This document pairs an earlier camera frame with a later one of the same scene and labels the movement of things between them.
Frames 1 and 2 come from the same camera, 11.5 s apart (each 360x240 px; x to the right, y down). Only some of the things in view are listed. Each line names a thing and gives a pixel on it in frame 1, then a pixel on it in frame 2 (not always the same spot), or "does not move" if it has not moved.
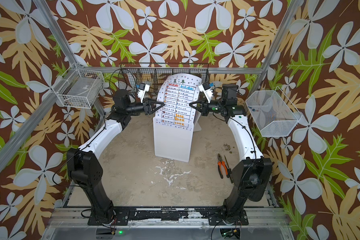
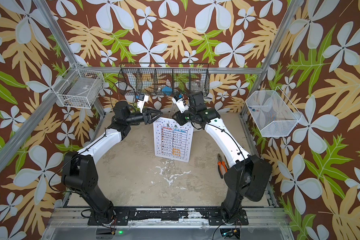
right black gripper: [206, 108] -> [180, 119]
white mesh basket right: [273, 114] does not move
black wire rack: [130, 75] does not move
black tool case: [257, 172] does not move
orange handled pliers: [220, 161] does not move
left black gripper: [148, 110] -> [148, 119]
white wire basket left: [77, 88] does not move
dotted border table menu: [176, 92] -> [172, 140]
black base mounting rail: [214, 216] does not move
